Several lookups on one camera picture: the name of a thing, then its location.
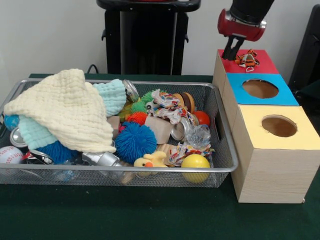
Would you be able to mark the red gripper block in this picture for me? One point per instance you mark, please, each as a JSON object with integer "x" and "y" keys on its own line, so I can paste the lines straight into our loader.
{"x": 240, "y": 27}

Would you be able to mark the orange striped tiger plush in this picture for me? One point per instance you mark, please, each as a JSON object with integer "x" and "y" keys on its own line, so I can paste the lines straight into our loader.
{"x": 246, "y": 60}

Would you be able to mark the cream muslin cloth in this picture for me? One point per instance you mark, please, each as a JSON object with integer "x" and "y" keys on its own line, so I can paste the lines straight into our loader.
{"x": 65, "y": 110}

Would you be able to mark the mint green cloth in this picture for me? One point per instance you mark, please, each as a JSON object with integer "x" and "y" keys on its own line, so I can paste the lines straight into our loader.
{"x": 35, "y": 135}

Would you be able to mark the wooden three-hole sorting box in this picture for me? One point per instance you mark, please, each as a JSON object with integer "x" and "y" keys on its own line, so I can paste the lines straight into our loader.
{"x": 275, "y": 175}

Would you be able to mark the shallow clear mesh bin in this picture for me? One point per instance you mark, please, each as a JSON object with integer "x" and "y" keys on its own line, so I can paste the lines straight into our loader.
{"x": 100, "y": 179}

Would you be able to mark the brown striped burger toy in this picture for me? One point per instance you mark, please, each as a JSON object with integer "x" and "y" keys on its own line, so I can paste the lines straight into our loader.
{"x": 186, "y": 100}

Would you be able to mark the red-orange ball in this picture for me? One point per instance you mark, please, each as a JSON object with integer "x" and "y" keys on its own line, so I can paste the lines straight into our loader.
{"x": 202, "y": 118}

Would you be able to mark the black stand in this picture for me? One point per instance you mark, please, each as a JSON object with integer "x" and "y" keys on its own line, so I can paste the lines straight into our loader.
{"x": 307, "y": 50}

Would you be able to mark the dark green tablecloth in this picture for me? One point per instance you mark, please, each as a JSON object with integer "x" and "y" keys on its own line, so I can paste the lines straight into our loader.
{"x": 313, "y": 90}
{"x": 150, "y": 215}

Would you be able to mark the yellow ball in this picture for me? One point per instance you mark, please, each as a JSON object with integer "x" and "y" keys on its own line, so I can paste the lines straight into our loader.
{"x": 195, "y": 163}

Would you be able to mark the blue spiky ball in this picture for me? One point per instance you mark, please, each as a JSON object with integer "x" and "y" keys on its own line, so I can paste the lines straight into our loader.
{"x": 58, "y": 152}
{"x": 135, "y": 142}

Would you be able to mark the yellow duck plush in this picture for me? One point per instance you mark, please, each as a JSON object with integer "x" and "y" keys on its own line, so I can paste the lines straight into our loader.
{"x": 148, "y": 162}

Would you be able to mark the silver plastic toy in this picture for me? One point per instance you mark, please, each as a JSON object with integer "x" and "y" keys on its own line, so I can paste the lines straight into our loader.
{"x": 105, "y": 158}

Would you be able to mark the blue globe ball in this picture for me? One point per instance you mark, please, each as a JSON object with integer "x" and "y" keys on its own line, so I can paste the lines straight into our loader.
{"x": 11, "y": 122}

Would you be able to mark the white baseball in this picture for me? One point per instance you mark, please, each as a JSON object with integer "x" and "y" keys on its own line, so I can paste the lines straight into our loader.
{"x": 10, "y": 155}

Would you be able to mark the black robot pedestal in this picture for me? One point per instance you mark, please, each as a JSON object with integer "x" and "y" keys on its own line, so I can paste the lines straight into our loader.
{"x": 150, "y": 37}

